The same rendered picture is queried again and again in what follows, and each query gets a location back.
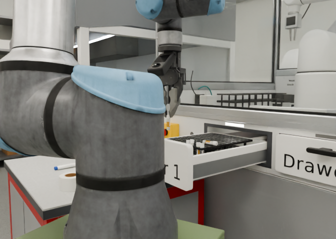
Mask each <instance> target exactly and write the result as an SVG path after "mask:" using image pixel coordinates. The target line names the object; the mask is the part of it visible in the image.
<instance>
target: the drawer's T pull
mask: <svg viewBox="0 0 336 239"><path fill-rule="evenodd" d="M306 151H307V152H308V153H312V154H317V155H323V156H329V157H334V158H335V157H336V151H333V150H332V149H330V148H324V147H322V148H314V147H307V148H306Z"/></svg>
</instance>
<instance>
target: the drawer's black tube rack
mask: <svg viewBox="0 0 336 239"><path fill-rule="evenodd" d="M168 139H170V140H175V141H179V142H183V143H187V140H190V139H193V140H194V145H196V143H197V142H200V143H203V140H206V141H216V142H217V145H210V144H204V147H205V148H206V150H204V153H210V152H215V151H220V150H225V149H231V148H236V147H240V146H238V145H237V144H242V143H244V144H243V146H246V145H247V143H248V142H252V141H253V140H252V139H247V138H242V137H236V136H230V135H224V134H218V133H204V134H197V135H189V136H182V137H174V138H168ZM194 155H197V150H196V149H193V156H194Z"/></svg>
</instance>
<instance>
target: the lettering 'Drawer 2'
mask: <svg viewBox="0 0 336 239"><path fill-rule="evenodd" d="M286 156H290V157H291V158H292V165H291V166H288V165H286ZM300 162H304V161H303V160H297V169H298V170H299V164H300ZM306 163H310V164H311V165H312V166H309V165H307V166H305V171H306V172H308V173H310V172H311V173H314V165H313V163H312V162H309V161H306ZM294 164H295V160H294V158H293V156H291V155H289V154H284V167H288V168H291V167H293V166H294ZM307 167H310V168H312V169H311V171H308V170H307ZM317 167H318V172H319V175H322V173H323V170H324V169H325V174H326V176H327V177H328V176H329V174H330V171H331V168H332V166H330V167H329V170H328V173H327V169H326V166H325V165H323V166H322V169H321V171H320V166H319V164H318V163H317Z"/></svg>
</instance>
